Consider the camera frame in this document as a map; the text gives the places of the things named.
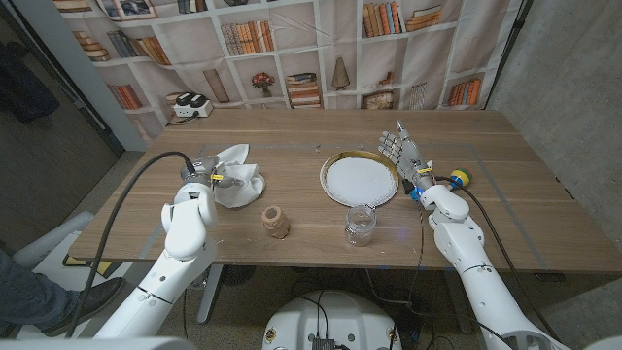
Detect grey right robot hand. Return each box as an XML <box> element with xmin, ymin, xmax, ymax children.
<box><xmin>378</xmin><ymin>120</ymin><xmax>435</xmax><ymax>192</ymax></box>

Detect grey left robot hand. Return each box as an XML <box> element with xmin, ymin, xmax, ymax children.
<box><xmin>180</xmin><ymin>155</ymin><xmax>245</xmax><ymax>190</ymax></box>

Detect white cloth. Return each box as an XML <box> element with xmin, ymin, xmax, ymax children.
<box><xmin>213</xmin><ymin>143</ymin><xmax>266</xmax><ymax>209</ymax></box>

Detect white plastic plate gold rim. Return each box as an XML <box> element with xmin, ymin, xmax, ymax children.
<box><xmin>319</xmin><ymin>149</ymin><xmax>400</xmax><ymax>208</ymax></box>

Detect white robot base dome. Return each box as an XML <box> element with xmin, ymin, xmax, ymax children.
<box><xmin>261</xmin><ymin>290</ymin><xmax>403</xmax><ymax>350</ymax></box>

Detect clear glass jar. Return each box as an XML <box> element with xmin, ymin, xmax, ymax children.
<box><xmin>344</xmin><ymin>203</ymin><xmax>378</xmax><ymax>248</ymax></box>

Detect white power adapter box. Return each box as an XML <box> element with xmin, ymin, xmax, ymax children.
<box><xmin>172</xmin><ymin>91</ymin><xmax>214</xmax><ymax>119</ymax></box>

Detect white table leg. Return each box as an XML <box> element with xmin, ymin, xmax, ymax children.
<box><xmin>196</xmin><ymin>264</ymin><xmax>225</xmax><ymax>326</ymax></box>

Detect black backdrop stand pole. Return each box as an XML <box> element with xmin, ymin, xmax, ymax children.
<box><xmin>483</xmin><ymin>0</ymin><xmax>534</xmax><ymax>111</ymax></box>

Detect grey table leg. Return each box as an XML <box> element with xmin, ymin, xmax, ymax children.
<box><xmin>442</xmin><ymin>269</ymin><xmax>475</xmax><ymax>336</ymax></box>

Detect printed bookshelf backdrop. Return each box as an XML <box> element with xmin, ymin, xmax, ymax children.
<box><xmin>51</xmin><ymin>0</ymin><xmax>519</xmax><ymax>142</ymax></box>

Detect black leather shoe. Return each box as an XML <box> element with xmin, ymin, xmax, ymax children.
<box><xmin>41</xmin><ymin>276</ymin><xmax>126</xmax><ymax>336</ymax></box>

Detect white robot torso edge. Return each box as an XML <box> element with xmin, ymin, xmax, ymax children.
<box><xmin>0</xmin><ymin>334</ymin><xmax>622</xmax><ymax>350</ymax></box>

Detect blue jeans leg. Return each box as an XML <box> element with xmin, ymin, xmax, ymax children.
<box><xmin>0</xmin><ymin>248</ymin><xmax>82</xmax><ymax>336</ymax></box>

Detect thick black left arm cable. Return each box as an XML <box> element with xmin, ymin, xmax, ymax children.
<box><xmin>65</xmin><ymin>151</ymin><xmax>198</xmax><ymax>339</ymax></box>

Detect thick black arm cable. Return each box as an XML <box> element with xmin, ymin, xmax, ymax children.
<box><xmin>433</xmin><ymin>175</ymin><xmax>561</xmax><ymax>342</ymax></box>
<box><xmin>65</xmin><ymin>151</ymin><xmax>198</xmax><ymax>339</ymax></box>

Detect black power strip cable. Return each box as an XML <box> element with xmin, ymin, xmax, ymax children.
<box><xmin>164</xmin><ymin>111</ymin><xmax>200</xmax><ymax>128</ymax></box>

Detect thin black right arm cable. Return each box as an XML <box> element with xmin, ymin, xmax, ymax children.
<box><xmin>406</xmin><ymin>206</ymin><xmax>427</xmax><ymax>312</ymax></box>

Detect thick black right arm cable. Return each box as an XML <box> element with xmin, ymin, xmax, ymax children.
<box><xmin>433</xmin><ymin>175</ymin><xmax>561</xmax><ymax>342</ymax></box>

